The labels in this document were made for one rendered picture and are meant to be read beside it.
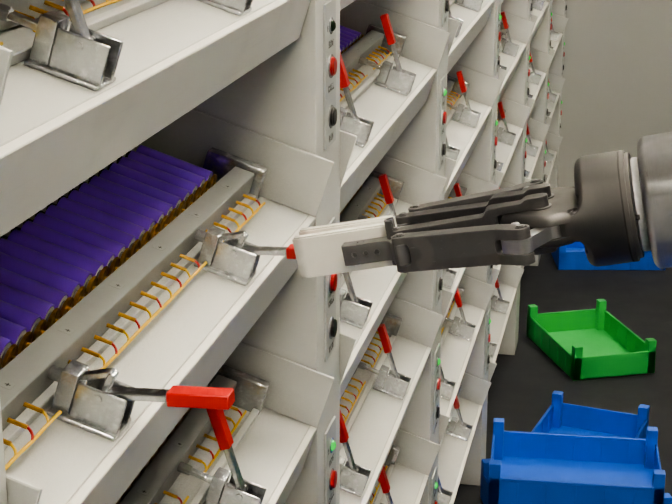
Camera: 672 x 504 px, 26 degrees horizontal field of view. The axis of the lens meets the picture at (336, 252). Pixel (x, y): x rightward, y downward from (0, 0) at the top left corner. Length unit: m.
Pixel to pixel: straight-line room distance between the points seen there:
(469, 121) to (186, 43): 1.56
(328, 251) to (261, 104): 0.22
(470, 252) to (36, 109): 0.36
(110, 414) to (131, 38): 0.22
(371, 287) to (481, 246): 0.67
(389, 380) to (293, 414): 0.54
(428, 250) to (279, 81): 0.28
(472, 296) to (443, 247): 1.74
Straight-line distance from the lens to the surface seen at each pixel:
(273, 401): 1.28
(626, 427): 3.08
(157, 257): 0.98
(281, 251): 1.03
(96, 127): 0.73
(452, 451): 2.57
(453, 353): 2.47
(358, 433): 1.70
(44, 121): 0.68
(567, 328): 3.65
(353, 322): 1.50
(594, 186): 0.96
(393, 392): 1.81
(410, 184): 1.92
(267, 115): 1.20
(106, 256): 0.97
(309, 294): 1.24
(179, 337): 0.93
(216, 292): 1.01
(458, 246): 0.96
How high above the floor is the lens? 1.27
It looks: 17 degrees down
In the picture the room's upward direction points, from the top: straight up
